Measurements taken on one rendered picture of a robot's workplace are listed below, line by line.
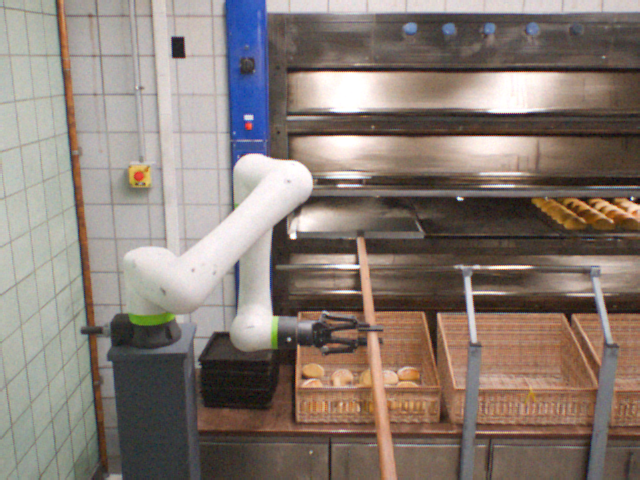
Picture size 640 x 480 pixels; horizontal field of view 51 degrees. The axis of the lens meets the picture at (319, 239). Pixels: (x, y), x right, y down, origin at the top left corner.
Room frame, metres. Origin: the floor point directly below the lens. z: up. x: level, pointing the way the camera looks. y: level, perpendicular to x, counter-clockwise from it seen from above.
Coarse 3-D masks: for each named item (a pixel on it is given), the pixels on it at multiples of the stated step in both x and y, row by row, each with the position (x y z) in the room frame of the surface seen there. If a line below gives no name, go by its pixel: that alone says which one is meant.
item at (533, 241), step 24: (288, 240) 2.81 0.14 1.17; (312, 240) 2.81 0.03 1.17; (336, 240) 2.81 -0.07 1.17; (384, 240) 2.80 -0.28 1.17; (408, 240) 2.80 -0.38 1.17; (432, 240) 2.80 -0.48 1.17; (456, 240) 2.80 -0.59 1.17; (480, 240) 2.79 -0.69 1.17; (504, 240) 2.79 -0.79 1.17; (528, 240) 2.79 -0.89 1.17; (552, 240) 2.79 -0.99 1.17; (576, 240) 2.79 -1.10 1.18; (600, 240) 2.78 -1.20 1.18; (624, 240) 2.78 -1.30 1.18
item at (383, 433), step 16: (368, 272) 2.29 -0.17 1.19; (368, 288) 2.11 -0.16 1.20; (368, 304) 1.96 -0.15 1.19; (368, 320) 1.84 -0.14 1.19; (368, 336) 1.74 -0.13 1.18; (368, 352) 1.65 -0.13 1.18; (384, 400) 1.39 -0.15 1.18; (384, 416) 1.32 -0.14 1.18; (384, 432) 1.25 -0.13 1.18; (384, 448) 1.20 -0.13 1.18; (384, 464) 1.15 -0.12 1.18
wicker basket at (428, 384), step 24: (312, 312) 2.77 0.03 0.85; (336, 312) 2.77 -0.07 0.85; (360, 312) 2.77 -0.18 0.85; (384, 312) 2.77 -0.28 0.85; (408, 312) 2.77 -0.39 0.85; (336, 336) 2.74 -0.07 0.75; (360, 336) 2.75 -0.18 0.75; (384, 336) 2.74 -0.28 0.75; (408, 336) 2.74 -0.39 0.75; (312, 360) 2.72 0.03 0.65; (336, 360) 2.72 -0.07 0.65; (360, 360) 2.72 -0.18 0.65; (384, 360) 2.72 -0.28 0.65; (408, 360) 2.72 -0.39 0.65; (432, 360) 2.46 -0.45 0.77; (432, 384) 2.44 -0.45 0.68; (336, 408) 2.31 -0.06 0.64; (360, 408) 2.31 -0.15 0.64; (432, 408) 2.40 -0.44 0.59
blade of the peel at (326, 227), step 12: (300, 216) 3.17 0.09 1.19; (300, 228) 2.95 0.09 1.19; (312, 228) 2.95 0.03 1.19; (324, 228) 2.95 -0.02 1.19; (336, 228) 2.95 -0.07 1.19; (348, 228) 2.95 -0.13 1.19; (360, 228) 2.95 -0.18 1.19; (372, 228) 2.95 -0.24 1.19; (384, 228) 2.95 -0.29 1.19; (396, 228) 2.95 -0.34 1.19; (408, 228) 2.95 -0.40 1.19; (420, 228) 2.90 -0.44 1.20
